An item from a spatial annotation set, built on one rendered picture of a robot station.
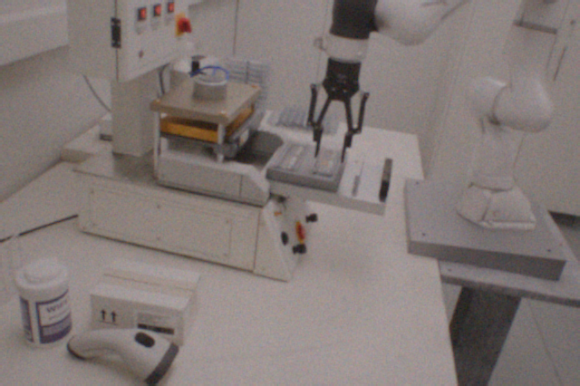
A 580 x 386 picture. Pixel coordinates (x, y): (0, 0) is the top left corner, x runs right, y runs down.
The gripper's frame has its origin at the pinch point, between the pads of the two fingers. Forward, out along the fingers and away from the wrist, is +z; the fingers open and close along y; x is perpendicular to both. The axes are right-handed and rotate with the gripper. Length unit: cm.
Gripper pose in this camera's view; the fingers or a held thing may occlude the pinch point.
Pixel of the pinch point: (331, 146)
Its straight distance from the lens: 124.2
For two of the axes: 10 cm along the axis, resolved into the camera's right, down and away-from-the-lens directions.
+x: 2.1, -4.1, 8.9
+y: 9.7, 1.9, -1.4
